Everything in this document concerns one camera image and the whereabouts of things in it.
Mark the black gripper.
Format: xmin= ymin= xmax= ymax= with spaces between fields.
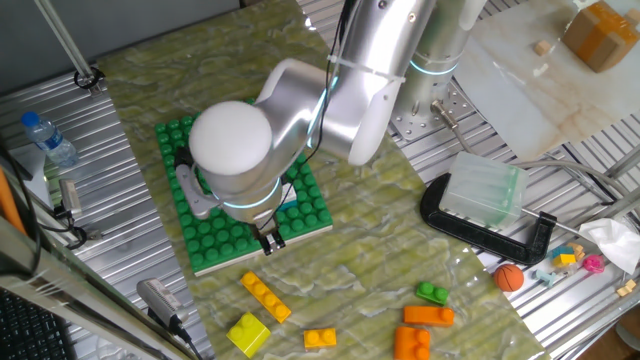
xmin=251 ymin=217 xmax=287 ymax=257

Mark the orange pole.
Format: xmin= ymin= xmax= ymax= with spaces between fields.
xmin=0 ymin=167 xmax=26 ymax=236

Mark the lime yellow square brick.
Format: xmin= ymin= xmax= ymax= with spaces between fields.
xmin=225 ymin=311 xmax=272 ymax=359

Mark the amber two-stud brick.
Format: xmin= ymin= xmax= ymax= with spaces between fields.
xmin=303 ymin=327 xmax=338 ymax=350

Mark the white marble pattern sheet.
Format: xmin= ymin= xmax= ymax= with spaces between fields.
xmin=452 ymin=0 xmax=640 ymax=161

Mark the black keyboard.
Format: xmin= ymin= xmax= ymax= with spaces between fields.
xmin=0 ymin=289 xmax=76 ymax=360

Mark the translucent plastic box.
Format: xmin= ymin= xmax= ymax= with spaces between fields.
xmin=438 ymin=151 xmax=529 ymax=231

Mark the metal tripod pole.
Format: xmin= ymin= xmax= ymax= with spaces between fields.
xmin=33 ymin=0 xmax=106 ymax=96

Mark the gray wrist camera bracket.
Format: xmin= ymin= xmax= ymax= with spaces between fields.
xmin=175 ymin=163 xmax=220 ymax=220

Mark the green studded baseplate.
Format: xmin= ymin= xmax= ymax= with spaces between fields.
xmin=153 ymin=97 xmax=334 ymax=277

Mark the orange long brick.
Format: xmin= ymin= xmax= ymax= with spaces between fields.
xmin=403 ymin=305 xmax=456 ymax=328

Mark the gray arm power cable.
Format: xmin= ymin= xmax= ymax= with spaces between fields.
xmin=430 ymin=99 xmax=631 ymax=206

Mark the pink small toy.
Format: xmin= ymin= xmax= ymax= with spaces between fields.
xmin=582 ymin=253 xmax=606 ymax=275

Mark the orange square brick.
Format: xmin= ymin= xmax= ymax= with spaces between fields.
xmin=393 ymin=326 xmax=431 ymax=360

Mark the metal frame bar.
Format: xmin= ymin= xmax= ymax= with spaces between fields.
xmin=0 ymin=214 xmax=199 ymax=360

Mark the black camera cable with plug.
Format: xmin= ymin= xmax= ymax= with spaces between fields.
xmin=172 ymin=146 xmax=195 ymax=170

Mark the black C-clamp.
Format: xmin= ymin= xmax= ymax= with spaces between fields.
xmin=419 ymin=172 xmax=558 ymax=266

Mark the gray camera with label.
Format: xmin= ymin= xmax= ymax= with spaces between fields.
xmin=136 ymin=278 xmax=190 ymax=331

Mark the green marble pattern mat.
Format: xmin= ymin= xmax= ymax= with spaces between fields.
xmin=97 ymin=0 xmax=551 ymax=360

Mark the light blue small toy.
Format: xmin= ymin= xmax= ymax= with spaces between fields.
xmin=531 ymin=268 xmax=557 ymax=289

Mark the brown cardboard box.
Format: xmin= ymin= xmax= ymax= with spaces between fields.
xmin=562 ymin=0 xmax=640 ymax=74

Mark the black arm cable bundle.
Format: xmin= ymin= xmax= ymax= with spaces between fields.
xmin=304 ymin=0 xmax=359 ymax=151

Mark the small basketball toy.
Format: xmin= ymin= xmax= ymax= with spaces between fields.
xmin=493 ymin=263 xmax=525 ymax=293

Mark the green two-stud brick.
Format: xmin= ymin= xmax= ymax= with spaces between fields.
xmin=415 ymin=281 xmax=450 ymax=307

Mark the small gray camera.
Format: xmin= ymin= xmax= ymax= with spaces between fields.
xmin=58 ymin=178 xmax=83 ymax=219

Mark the white crumpled tissue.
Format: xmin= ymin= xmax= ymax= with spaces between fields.
xmin=578 ymin=217 xmax=640 ymax=275

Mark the clear water bottle blue cap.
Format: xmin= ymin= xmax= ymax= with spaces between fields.
xmin=20 ymin=110 xmax=80 ymax=168

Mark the aluminium arm base plate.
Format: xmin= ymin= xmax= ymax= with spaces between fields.
xmin=392 ymin=79 xmax=474 ymax=142

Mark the amber four-stud brick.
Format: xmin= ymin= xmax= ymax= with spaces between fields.
xmin=239 ymin=271 xmax=293 ymax=325

